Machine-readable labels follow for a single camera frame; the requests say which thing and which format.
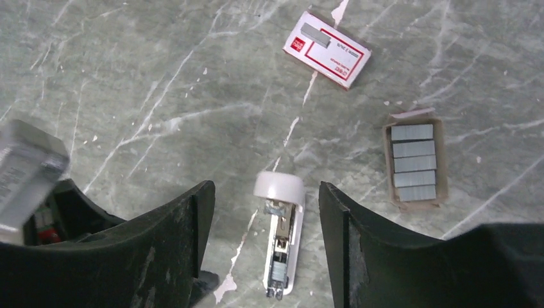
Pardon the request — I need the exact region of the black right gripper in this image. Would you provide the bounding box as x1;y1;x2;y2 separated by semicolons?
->
1;179;216;307

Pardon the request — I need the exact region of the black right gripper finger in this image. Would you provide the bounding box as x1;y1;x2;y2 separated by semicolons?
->
318;182;543;307

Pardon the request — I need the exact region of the cardboard tray with staples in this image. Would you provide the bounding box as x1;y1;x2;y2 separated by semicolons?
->
382;107;448;211

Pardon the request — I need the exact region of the red white staple box sleeve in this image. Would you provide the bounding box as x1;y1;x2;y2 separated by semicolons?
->
283;12;371;90

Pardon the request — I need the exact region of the long white stapler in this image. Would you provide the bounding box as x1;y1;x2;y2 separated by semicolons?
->
253;171;305;300

